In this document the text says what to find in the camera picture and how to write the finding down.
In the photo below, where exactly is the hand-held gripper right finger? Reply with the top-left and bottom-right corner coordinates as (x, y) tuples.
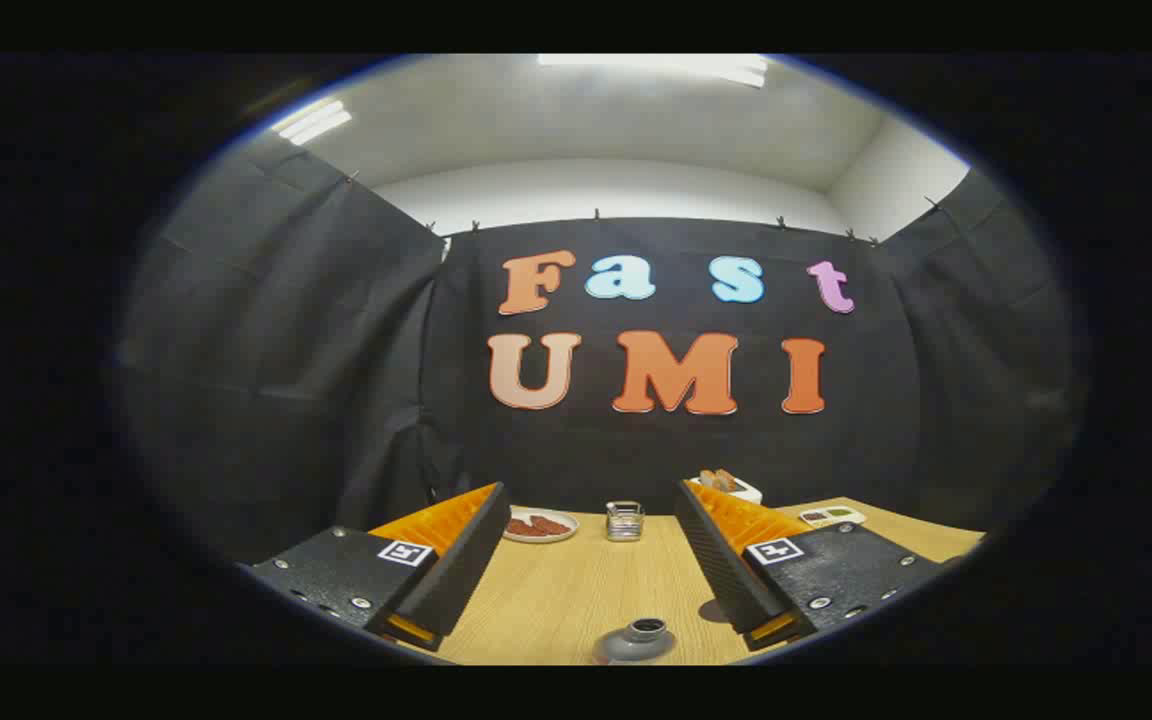
(673, 478), (947, 653)

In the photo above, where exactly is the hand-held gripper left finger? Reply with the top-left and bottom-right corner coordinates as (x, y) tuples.
(241, 482), (512, 653)

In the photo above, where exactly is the silver juice bottle red label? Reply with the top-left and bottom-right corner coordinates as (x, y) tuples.
(593, 617), (677, 664)

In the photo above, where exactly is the white round plate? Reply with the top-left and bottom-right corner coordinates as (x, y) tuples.
(503, 507), (580, 544)

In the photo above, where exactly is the white toaster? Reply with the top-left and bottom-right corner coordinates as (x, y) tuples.
(688, 470), (763, 506)

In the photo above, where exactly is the wooden table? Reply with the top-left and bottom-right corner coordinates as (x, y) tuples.
(426, 497), (987, 666)

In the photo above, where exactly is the black backdrop cloth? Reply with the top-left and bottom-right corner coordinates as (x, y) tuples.
(116, 135), (1087, 561)

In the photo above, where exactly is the ceiling light panel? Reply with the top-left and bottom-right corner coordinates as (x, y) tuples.
(271, 98), (354, 147)

